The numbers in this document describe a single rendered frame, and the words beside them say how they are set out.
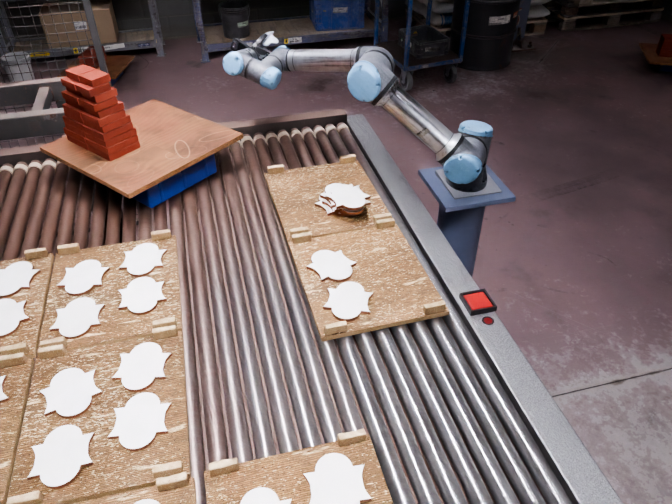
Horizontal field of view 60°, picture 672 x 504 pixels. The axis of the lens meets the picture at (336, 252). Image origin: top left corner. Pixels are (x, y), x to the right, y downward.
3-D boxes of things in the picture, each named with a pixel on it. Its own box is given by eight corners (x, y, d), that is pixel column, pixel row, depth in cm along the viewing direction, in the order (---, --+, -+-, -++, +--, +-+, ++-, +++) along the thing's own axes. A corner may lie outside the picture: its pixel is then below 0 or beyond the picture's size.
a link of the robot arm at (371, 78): (495, 151, 197) (372, 41, 189) (487, 174, 186) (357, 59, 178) (470, 171, 205) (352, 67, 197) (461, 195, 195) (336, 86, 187)
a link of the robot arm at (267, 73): (288, 62, 205) (260, 49, 206) (274, 75, 197) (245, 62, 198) (284, 82, 211) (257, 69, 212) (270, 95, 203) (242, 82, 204)
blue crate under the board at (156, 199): (164, 147, 228) (159, 123, 222) (219, 172, 213) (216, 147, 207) (95, 180, 209) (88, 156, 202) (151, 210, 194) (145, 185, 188)
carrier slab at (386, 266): (396, 227, 186) (396, 223, 185) (449, 315, 155) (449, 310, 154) (288, 245, 179) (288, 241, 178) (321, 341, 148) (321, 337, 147)
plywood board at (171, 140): (154, 102, 236) (153, 98, 235) (243, 138, 212) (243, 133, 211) (40, 151, 205) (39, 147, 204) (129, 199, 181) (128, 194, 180)
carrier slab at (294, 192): (357, 163, 217) (357, 159, 216) (394, 225, 187) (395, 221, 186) (264, 176, 210) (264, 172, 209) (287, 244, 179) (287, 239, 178)
